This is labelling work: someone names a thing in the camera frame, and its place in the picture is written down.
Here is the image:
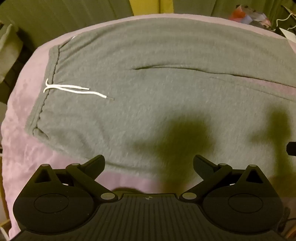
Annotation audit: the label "green curtain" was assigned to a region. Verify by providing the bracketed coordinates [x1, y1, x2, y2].
[172, 0, 234, 18]
[0, 0, 135, 50]

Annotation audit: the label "pink fleece blanket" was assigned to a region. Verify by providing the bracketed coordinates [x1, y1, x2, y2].
[0, 15, 296, 235]

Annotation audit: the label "white cable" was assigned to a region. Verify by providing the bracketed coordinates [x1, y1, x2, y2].
[276, 11, 296, 30]

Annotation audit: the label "yellow curtain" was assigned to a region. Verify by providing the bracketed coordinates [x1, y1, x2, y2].
[129, 0, 174, 17]

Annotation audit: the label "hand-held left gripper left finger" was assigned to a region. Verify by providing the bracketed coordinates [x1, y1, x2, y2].
[34, 155, 119, 202]

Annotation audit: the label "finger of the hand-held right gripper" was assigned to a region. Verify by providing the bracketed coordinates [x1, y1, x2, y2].
[286, 141, 296, 158]

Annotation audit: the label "pale cloth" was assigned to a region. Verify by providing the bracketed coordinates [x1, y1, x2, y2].
[0, 23, 26, 82]

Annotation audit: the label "colourful printed bag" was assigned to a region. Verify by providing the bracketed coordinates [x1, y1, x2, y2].
[229, 5, 270, 29]

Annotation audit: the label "white flat box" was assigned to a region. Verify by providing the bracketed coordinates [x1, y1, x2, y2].
[278, 27, 296, 40]

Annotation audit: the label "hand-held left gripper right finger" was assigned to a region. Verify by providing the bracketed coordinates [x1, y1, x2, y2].
[181, 154, 264, 201]

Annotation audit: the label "grey sweat pants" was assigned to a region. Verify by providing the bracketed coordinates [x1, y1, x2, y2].
[25, 17, 296, 186]

